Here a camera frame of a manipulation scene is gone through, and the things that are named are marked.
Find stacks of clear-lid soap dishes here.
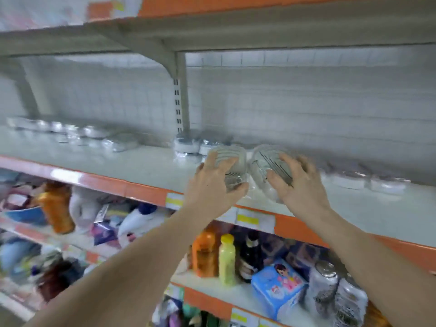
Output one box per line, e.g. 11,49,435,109
5,115,140,154

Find person's right forearm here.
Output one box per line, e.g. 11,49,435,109
313,208,436,327

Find person's left forearm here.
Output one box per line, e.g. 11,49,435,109
24,211,205,327

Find white jug blue cap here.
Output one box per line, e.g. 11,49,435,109
117,203,170,249

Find yellow shelf price label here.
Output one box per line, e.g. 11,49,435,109
235,209,277,234
165,193,186,210

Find blue product pack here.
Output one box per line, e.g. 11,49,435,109
251,258,307,322

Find yellow plastic bottle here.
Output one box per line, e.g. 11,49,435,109
218,233,237,287

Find person's right hand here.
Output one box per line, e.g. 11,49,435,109
266,154,331,222

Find person's left hand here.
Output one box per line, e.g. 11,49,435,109
183,152,249,225

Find pink tub of blue packets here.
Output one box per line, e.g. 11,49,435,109
92,202,134,248

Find wide orange plastic bottle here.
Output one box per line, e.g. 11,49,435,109
191,224,220,278

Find blue tub of red packets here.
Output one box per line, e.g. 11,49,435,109
0,187,49,226

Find orange metal store shelving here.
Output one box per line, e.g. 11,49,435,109
0,0,436,327

